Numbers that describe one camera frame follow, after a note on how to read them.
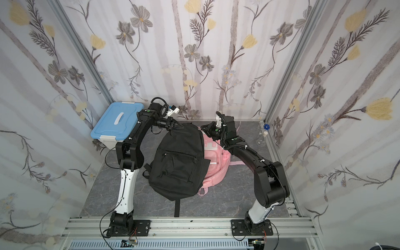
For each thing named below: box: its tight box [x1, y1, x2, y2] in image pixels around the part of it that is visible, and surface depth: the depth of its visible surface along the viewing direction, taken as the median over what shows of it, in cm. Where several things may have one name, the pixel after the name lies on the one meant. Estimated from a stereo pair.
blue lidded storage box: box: [90, 101, 145, 150], surface depth 98 cm
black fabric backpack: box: [142, 123, 211, 218], surface depth 86 cm
